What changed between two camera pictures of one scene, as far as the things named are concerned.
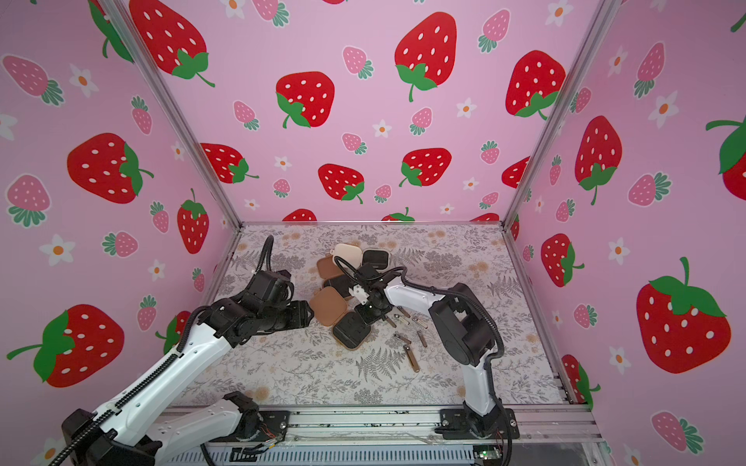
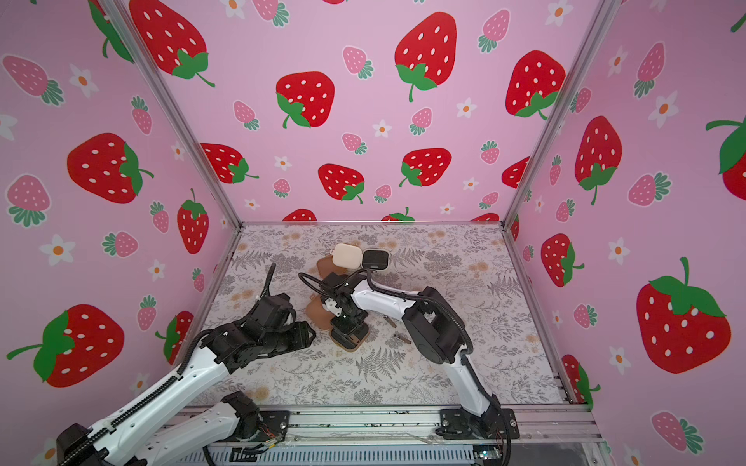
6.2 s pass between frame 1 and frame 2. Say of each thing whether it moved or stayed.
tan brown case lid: stayed
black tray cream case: stayed
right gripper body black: moved
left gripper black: moved
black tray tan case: stayed
